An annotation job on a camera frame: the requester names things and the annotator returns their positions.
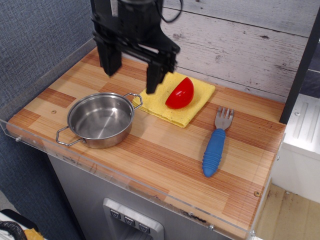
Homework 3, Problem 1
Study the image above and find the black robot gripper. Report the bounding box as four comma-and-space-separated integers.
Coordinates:
91, 0, 180, 94

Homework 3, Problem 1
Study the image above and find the blue handled metal fork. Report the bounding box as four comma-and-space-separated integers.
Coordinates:
202, 106, 234, 178

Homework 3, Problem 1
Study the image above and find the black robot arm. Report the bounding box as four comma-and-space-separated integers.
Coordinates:
91, 0, 180, 94

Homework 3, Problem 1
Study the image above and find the yellow folded cloth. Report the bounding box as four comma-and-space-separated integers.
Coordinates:
133, 72, 216, 128

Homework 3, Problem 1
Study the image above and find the red plastic half tomato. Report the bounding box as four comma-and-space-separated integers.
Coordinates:
165, 77, 194, 109

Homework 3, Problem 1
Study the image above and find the stainless steel pot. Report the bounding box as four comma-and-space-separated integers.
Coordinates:
55, 92, 143, 149

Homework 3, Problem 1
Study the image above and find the clear acrylic table guard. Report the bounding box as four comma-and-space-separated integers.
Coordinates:
0, 40, 285, 240

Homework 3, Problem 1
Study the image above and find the silver toy fridge cabinet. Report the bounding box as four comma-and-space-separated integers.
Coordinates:
49, 156, 227, 240

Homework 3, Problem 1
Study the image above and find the silver dispenser button panel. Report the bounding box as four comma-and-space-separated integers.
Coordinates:
103, 197, 165, 240

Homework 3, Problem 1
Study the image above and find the white ridged toy sink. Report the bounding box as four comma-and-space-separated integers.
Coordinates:
271, 94, 320, 203

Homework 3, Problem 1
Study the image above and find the yellow black object at corner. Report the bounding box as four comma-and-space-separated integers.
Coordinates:
0, 209, 46, 240

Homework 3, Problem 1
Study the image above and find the dark right upright post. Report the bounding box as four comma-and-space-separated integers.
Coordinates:
279, 9, 320, 124

